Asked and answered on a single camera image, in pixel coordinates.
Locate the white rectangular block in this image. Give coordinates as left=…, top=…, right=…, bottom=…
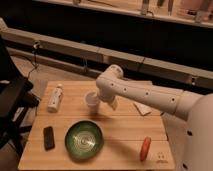
left=134, top=102, right=151, bottom=116

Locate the white plastic bottle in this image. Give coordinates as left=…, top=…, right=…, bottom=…
left=47, top=84, right=63, bottom=113

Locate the black cable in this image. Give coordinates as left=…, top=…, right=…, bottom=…
left=26, top=41, right=42, bottom=81

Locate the black chair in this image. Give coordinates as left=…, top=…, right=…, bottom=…
left=0, top=36, right=39, bottom=156

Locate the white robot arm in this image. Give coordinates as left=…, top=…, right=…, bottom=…
left=96, top=64, right=213, bottom=171

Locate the orange carrot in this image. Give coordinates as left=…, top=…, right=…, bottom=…
left=140, top=137, right=151, bottom=161

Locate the green ceramic bowl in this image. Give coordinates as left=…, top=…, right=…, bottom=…
left=65, top=120, right=104, bottom=161

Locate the black remote control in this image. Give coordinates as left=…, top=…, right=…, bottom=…
left=43, top=126, right=55, bottom=150

